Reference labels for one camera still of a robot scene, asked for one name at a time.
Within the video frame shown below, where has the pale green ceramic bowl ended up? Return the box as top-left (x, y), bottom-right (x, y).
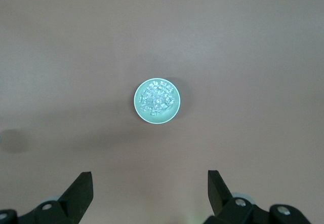
top-left (133, 78), bottom-right (181, 124)

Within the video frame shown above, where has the clear ice cubes pile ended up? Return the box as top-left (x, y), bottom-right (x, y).
top-left (138, 81), bottom-right (176, 116)

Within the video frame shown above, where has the brown table cover mat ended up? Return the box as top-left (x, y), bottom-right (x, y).
top-left (0, 0), bottom-right (324, 224)

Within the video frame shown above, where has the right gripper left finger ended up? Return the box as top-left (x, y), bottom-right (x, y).
top-left (0, 171), bottom-right (94, 224)

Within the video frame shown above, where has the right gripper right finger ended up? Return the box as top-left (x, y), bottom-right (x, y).
top-left (204, 169), bottom-right (311, 224)

